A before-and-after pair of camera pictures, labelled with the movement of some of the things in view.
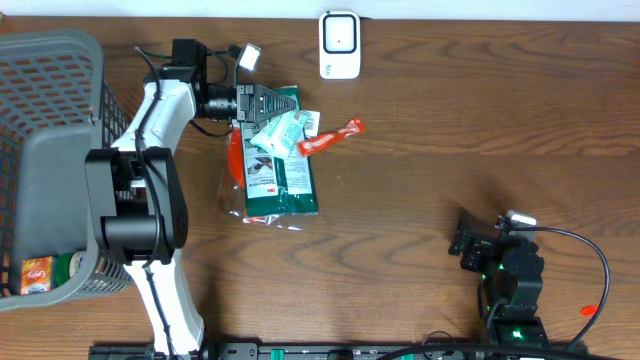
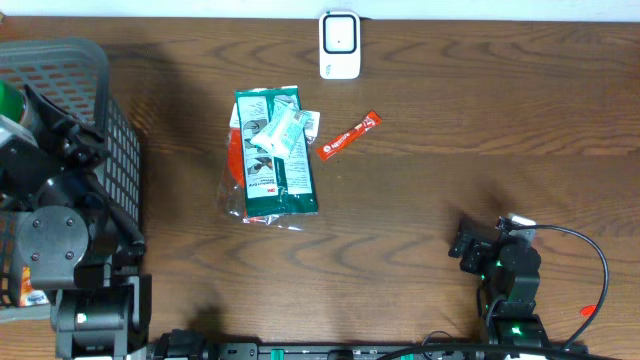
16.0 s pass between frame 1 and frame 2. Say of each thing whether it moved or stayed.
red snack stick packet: moved
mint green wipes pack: stayed
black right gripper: stayed
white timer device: stayed
